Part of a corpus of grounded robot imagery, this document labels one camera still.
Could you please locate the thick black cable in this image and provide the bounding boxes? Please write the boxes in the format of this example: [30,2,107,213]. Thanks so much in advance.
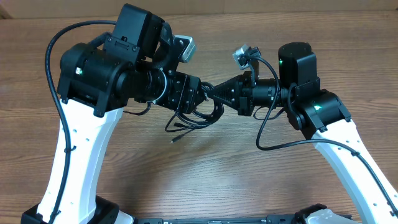
[177,81,225,129]

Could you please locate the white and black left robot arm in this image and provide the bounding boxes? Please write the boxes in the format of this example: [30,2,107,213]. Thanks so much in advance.
[21,4,205,223]

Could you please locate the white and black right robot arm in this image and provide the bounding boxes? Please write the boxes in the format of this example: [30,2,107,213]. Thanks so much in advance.
[208,42,397,223]

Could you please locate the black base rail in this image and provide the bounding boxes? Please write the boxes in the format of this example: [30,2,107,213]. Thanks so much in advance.
[136,213,354,224]

